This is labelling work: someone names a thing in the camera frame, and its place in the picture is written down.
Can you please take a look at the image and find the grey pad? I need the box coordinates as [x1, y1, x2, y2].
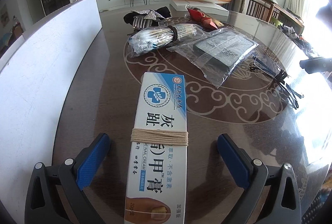
[168, 27, 258, 88]

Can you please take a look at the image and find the blue white nail cream box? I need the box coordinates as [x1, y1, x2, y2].
[124, 72, 188, 223]

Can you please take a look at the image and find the red candy pouch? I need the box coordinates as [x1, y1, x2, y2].
[187, 7, 224, 30]

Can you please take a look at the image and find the silver patterned hair claw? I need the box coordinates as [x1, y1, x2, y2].
[132, 10, 168, 30]

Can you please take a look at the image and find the cotton swabs plastic bag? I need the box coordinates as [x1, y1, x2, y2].
[128, 24, 207, 58]

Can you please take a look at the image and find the wooden dining chair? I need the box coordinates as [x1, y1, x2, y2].
[241, 0, 280, 23]

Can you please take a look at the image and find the white flat box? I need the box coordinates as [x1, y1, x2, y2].
[169, 0, 229, 17]

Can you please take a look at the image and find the white organizer bin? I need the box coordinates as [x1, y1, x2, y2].
[1, 0, 102, 223]

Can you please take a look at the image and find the black fabric item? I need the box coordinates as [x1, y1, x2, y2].
[123, 6, 171, 26]

